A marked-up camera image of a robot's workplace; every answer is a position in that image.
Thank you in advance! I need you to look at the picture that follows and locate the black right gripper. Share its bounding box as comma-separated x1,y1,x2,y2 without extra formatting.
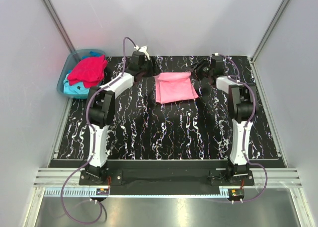
185,58,213,82

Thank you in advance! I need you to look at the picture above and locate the pink t shirt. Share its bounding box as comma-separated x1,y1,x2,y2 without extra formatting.
154,72,198,104

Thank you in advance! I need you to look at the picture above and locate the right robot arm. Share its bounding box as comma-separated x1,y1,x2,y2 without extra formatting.
190,53,257,186

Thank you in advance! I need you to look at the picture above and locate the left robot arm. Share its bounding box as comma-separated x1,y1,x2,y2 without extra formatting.
82,46,156,185

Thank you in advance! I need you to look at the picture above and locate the magenta t shirt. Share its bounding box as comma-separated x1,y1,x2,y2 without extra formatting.
67,55,108,88

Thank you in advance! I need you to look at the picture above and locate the teal blue t shirt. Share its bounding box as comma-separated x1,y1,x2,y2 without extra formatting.
62,50,106,99

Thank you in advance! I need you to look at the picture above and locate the translucent blue plastic basket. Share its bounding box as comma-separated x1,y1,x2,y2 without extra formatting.
56,49,106,99

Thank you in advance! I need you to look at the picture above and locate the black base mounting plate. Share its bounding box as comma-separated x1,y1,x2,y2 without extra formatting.
79,160,254,196

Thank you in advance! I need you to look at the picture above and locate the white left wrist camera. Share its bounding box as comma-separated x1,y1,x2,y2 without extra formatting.
134,45,150,61

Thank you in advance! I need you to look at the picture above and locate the right aluminium corner post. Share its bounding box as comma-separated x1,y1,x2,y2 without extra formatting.
251,0,291,62

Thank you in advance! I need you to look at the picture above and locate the aluminium corner post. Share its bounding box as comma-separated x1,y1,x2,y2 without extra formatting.
41,0,76,53
251,0,291,62

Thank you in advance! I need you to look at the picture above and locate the left aluminium corner post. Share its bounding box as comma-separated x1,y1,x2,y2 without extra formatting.
41,0,76,53

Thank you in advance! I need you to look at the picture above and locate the white slotted cable duct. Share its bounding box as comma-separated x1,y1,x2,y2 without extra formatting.
44,187,110,198

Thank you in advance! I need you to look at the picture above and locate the aluminium front rail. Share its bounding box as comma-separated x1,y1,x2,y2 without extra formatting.
33,168,302,188

